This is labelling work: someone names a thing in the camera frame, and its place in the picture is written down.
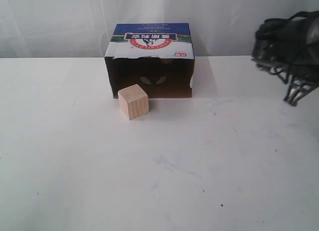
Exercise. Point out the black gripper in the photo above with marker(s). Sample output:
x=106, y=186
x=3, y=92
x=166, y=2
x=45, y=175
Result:
x=283, y=45

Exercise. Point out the yellow tennis ball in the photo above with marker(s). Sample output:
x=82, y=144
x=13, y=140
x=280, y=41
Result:
x=165, y=60

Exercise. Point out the blue white cardboard box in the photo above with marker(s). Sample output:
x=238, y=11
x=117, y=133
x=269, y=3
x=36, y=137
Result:
x=133, y=57

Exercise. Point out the wooden cube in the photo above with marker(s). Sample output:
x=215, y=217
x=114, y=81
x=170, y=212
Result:
x=133, y=101

